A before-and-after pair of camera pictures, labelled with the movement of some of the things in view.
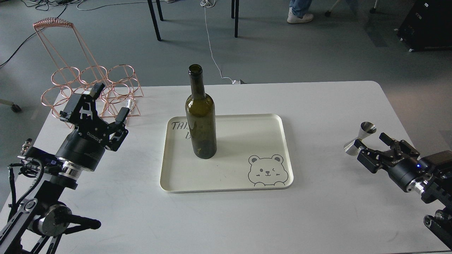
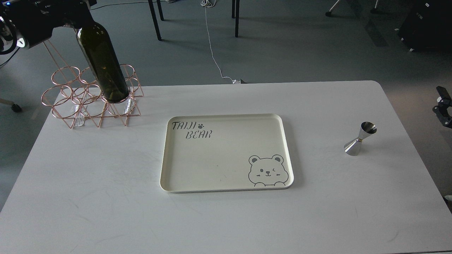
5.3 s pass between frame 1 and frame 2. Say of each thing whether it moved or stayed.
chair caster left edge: stayed
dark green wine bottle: moved
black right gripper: moved
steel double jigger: stayed
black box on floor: stayed
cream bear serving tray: stayed
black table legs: stayed
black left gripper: moved
